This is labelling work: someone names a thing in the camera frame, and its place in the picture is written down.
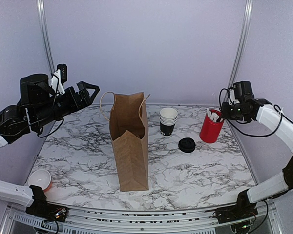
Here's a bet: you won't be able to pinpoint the orange white bowl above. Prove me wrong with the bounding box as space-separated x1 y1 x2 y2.
28 169 52 192

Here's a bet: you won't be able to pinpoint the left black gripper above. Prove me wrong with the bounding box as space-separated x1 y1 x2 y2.
31 80 100 129

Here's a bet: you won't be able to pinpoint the right aluminium frame post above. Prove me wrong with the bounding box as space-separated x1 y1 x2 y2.
229 0 254 85

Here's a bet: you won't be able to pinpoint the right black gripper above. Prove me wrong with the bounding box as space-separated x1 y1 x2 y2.
221 101 248 120

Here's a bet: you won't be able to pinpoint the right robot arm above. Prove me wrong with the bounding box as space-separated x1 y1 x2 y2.
213 81 293 223

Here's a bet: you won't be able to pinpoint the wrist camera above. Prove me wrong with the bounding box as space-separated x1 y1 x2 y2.
227 87 235 103
50 64 67 95

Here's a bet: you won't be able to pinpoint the front aluminium rail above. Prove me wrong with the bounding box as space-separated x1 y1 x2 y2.
0 202 283 234

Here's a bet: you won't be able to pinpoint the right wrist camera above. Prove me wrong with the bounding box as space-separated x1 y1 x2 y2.
227 87 235 103

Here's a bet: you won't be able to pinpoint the brown paper bag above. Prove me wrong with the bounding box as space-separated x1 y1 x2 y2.
101 91 149 192

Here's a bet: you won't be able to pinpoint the aluminium frame post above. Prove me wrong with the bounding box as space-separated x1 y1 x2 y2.
36 0 55 73
229 0 254 85

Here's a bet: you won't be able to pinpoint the red cylindrical container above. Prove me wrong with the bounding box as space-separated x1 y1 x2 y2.
199 109 224 143

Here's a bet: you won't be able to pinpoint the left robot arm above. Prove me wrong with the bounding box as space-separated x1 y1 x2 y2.
0 74 100 219

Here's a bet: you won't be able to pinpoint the white packets in container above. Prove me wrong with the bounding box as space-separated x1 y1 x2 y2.
207 109 222 123

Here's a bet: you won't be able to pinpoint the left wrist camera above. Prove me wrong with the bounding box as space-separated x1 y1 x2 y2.
50 64 67 95

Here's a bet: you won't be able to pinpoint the left aluminium frame post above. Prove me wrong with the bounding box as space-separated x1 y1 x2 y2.
36 0 55 73

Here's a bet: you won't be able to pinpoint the stack of paper cups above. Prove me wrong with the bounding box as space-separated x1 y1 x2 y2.
160 107 178 137

